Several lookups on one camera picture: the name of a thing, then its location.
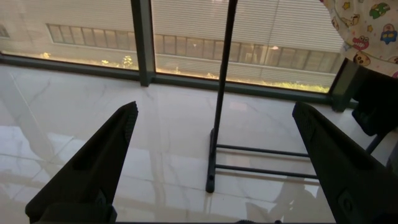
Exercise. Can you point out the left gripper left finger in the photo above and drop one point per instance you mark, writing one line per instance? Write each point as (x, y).
(93, 180)

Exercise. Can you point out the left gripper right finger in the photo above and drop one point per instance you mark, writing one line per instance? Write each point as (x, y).
(351, 186)

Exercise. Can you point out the black shirt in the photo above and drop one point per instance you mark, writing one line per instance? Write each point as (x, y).
(377, 102)

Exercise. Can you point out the cream printed garment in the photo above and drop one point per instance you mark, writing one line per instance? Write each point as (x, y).
(370, 34)

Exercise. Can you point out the black clothes rack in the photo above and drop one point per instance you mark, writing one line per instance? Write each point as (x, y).
(222, 77)

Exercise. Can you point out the window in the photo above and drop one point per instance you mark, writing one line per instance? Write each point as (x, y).
(143, 46)

